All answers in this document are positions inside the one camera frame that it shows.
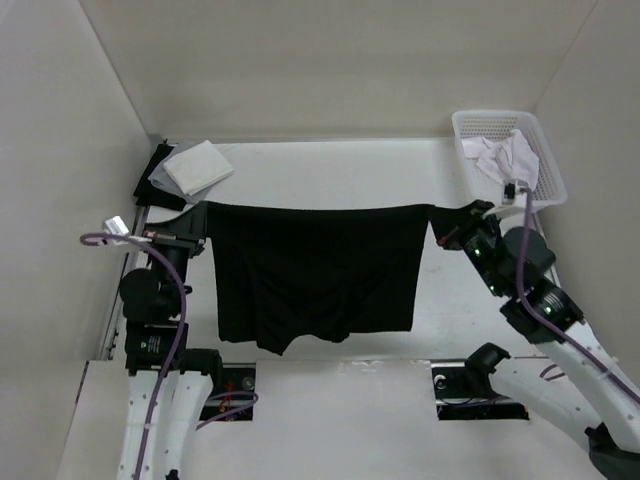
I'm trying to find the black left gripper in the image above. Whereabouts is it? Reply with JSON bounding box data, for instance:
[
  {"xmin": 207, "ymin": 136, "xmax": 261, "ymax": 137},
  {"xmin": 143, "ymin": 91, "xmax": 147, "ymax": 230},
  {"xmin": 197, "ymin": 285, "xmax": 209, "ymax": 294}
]
[{"xmin": 140, "ymin": 200, "xmax": 209, "ymax": 315}]

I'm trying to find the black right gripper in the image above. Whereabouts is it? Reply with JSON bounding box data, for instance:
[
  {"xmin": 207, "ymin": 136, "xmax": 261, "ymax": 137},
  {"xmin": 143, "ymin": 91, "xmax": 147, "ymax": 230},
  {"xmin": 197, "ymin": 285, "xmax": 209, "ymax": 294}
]
[{"xmin": 425, "ymin": 198, "xmax": 506, "ymax": 295}]

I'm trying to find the black tank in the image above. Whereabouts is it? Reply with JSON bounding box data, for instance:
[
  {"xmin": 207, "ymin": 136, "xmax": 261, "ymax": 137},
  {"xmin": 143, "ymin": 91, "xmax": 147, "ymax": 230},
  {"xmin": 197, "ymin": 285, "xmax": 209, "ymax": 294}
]
[
  {"xmin": 133, "ymin": 142, "xmax": 187, "ymax": 212},
  {"xmin": 185, "ymin": 202, "xmax": 468, "ymax": 355}
]

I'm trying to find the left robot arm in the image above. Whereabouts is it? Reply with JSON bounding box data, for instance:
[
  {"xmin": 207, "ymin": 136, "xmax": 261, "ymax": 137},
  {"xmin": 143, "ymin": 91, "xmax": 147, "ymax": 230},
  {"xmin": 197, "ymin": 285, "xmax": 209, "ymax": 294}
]
[{"xmin": 117, "ymin": 231, "xmax": 225, "ymax": 479}]

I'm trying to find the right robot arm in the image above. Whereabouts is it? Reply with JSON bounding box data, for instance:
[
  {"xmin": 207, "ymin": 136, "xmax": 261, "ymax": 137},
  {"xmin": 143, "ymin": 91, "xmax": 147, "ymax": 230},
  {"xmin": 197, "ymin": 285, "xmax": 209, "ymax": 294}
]
[{"xmin": 431, "ymin": 201, "xmax": 639, "ymax": 479}]

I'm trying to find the folded black tank top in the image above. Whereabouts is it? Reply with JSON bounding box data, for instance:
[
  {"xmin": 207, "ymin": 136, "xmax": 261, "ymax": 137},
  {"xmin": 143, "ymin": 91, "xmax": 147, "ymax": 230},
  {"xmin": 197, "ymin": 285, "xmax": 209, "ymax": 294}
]
[{"xmin": 133, "ymin": 142, "xmax": 187, "ymax": 212}]

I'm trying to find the folded grey tank top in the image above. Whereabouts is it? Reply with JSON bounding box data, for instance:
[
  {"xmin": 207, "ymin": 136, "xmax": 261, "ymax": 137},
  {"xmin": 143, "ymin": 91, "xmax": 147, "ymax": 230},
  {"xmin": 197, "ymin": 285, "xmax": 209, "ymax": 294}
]
[{"xmin": 148, "ymin": 141, "xmax": 213, "ymax": 204}]

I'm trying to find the folded white tank top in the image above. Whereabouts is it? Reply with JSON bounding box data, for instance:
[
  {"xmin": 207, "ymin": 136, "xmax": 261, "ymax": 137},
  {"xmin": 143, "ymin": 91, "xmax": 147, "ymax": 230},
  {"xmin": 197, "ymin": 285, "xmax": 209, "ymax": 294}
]
[{"xmin": 162, "ymin": 140, "xmax": 235, "ymax": 197}]

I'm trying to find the crumpled white tank top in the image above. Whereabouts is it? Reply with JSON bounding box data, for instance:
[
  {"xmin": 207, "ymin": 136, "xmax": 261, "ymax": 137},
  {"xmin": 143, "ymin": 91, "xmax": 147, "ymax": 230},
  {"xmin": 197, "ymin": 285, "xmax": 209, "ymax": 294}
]
[{"xmin": 462, "ymin": 129, "xmax": 540, "ymax": 190}]

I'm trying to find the white plastic mesh basket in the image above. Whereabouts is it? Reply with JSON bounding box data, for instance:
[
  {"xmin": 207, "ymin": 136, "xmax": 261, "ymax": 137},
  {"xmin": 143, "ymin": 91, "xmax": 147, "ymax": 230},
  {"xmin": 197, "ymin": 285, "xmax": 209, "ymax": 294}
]
[{"xmin": 452, "ymin": 110, "xmax": 568, "ymax": 211}]

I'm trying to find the left metal table rail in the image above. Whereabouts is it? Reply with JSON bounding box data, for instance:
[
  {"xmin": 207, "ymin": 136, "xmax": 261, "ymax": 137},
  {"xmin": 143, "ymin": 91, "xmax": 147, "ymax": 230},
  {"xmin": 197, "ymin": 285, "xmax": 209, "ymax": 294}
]
[{"xmin": 102, "ymin": 133, "xmax": 169, "ymax": 361}]

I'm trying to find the metal table rail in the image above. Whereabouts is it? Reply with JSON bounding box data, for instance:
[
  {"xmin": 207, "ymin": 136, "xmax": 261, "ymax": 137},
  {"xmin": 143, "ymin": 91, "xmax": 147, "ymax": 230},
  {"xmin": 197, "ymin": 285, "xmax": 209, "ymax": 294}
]
[
  {"xmin": 102, "ymin": 133, "xmax": 169, "ymax": 361},
  {"xmin": 533, "ymin": 214, "xmax": 561, "ymax": 287}
]

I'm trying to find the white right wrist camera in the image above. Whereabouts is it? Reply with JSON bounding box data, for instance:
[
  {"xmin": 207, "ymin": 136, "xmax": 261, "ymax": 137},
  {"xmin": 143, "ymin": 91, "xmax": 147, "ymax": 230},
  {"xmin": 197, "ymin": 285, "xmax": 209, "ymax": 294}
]
[{"xmin": 483, "ymin": 179, "xmax": 530, "ymax": 220}]

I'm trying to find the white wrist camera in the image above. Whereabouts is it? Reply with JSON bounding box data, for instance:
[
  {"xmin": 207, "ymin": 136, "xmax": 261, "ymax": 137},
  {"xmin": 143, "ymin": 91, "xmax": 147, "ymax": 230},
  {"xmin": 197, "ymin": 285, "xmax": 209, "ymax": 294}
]
[
  {"xmin": 98, "ymin": 216, "xmax": 150, "ymax": 247},
  {"xmin": 483, "ymin": 179, "xmax": 530, "ymax": 220}
]

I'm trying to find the right metal table rail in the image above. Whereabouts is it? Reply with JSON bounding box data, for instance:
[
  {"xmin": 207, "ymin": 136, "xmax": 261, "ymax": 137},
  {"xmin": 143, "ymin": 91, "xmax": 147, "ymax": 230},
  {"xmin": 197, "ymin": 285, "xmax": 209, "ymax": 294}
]
[{"xmin": 533, "ymin": 214, "xmax": 561, "ymax": 287}]

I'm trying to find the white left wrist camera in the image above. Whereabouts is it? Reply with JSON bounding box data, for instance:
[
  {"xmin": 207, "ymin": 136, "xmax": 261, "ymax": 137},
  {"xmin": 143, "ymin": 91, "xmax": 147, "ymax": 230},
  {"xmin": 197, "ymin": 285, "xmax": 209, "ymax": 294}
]
[{"xmin": 98, "ymin": 216, "xmax": 150, "ymax": 247}]

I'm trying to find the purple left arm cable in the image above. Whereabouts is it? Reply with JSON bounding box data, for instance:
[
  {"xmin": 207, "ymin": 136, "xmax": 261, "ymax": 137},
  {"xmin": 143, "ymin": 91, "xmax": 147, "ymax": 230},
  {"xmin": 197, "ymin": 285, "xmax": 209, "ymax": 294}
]
[{"xmin": 79, "ymin": 233, "xmax": 260, "ymax": 480}]

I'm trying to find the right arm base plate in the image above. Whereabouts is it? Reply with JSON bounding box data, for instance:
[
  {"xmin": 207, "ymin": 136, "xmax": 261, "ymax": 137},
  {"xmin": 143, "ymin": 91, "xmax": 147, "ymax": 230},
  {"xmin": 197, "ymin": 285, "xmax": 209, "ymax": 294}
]
[{"xmin": 431, "ymin": 361, "xmax": 530, "ymax": 421}]

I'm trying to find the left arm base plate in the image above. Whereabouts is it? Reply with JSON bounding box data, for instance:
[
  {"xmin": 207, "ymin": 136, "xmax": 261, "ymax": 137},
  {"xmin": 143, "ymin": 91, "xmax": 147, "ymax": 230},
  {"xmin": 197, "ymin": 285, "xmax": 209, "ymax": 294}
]
[{"xmin": 200, "ymin": 363, "xmax": 257, "ymax": 422}]

